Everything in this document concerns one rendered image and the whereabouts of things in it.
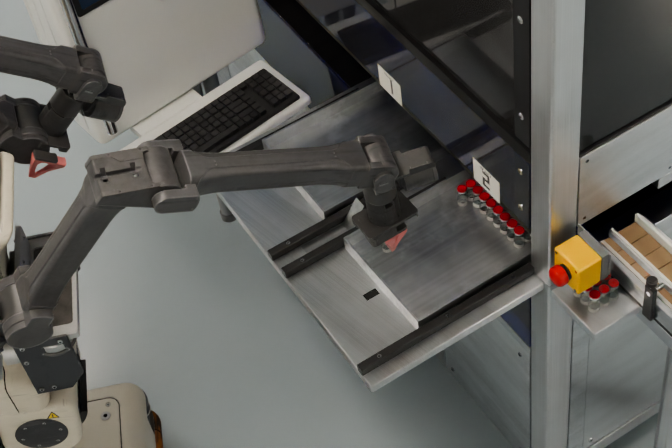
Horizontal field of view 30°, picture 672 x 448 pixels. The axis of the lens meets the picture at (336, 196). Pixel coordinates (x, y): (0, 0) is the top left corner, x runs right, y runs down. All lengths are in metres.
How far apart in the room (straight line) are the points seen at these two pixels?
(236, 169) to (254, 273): 1.77
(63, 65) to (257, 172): 0.50
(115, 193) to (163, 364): 1.74
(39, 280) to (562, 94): 0.89
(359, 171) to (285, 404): 1.48
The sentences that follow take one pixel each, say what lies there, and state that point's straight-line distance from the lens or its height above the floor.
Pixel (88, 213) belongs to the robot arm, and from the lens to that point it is 1.89.
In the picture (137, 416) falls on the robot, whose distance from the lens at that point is 3.15.
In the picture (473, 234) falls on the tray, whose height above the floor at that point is 0.88.
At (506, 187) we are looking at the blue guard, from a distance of 2.39.
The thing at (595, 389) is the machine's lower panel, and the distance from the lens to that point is 2.92.
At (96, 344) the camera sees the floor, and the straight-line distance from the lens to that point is 3.64.
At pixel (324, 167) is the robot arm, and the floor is 1.40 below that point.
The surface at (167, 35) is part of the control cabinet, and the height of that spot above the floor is 0.99.
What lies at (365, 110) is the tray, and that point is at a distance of 2.80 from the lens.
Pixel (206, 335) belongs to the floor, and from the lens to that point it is 3.57.
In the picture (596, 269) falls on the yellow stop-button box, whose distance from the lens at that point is 2.33.
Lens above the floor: 2.85
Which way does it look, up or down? 48 degrees down
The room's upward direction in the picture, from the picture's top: 10 degrees counter-clockwise
